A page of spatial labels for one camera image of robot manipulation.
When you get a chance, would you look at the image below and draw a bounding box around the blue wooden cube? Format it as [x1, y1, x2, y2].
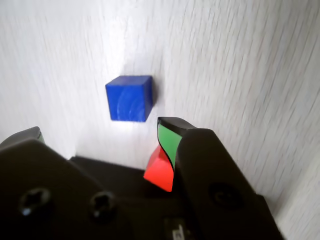
[105, 75, 154, 123]

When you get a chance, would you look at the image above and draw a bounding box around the red wooden cube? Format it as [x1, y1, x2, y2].
[143, 145, 175, 193]

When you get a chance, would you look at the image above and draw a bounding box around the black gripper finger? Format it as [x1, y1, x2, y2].
[156, 116, 286, 240]
[0, 126, 141, 240]

